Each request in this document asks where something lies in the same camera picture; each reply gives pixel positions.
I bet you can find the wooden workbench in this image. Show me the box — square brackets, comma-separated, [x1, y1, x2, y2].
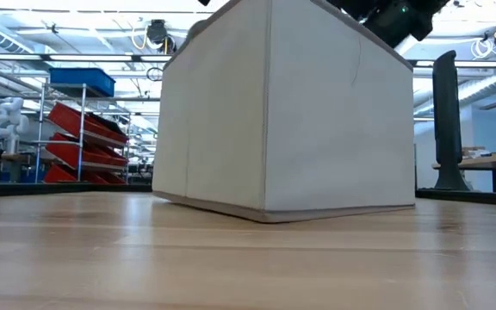
[0, 152, 38, 165]

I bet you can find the blue plastic bin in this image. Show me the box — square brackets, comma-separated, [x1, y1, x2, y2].
[48, 67, 116, 98]

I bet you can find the beige fabric storage box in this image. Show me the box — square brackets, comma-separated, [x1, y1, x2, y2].
[152, 0, 416, 224]

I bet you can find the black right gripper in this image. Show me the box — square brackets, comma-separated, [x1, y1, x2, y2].
[362, 0, 450, 49]

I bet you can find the wooden desk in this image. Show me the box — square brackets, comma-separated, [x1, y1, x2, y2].
[431, 150, 496, 194]

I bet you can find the black tower stand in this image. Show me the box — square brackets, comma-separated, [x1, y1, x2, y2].
[431, 50, 471, 192]

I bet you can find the metal shelf rack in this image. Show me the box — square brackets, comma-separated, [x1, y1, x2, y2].
[34, 81, 131, 185]

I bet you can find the red plastic bin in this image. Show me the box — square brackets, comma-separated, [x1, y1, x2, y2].
[47, 102, 129, 146]
[43, 163, 127, 186]
[45, 132, 128, 169]

